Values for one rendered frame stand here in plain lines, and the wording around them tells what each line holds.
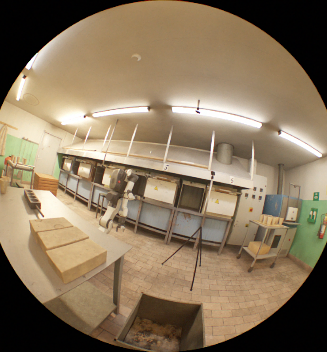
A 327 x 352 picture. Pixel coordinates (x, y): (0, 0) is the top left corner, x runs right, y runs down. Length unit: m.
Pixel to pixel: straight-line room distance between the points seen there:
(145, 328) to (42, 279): 0.86
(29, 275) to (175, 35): 1.67
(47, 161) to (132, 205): 4.21
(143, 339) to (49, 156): 5.72
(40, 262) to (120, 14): 1.67
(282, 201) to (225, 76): 2.69
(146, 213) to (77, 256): 2.32
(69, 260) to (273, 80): 1.95
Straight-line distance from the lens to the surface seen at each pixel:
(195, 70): 1.49
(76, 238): 0.59
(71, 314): 1.11
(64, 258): 0.47
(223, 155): 2.79
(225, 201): 2.34
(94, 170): 3.65
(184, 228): 2.55
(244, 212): 3.22
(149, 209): 2.63
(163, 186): 2.32
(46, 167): 5.68
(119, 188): 1.70
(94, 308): 1.13
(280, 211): 3.14
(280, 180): 3.90
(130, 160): 2.51
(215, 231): 2.62
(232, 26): 1.29
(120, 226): 1.60
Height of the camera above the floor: 1.23
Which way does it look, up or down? 5 degrees up
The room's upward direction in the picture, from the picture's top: 13 degrees clockwise
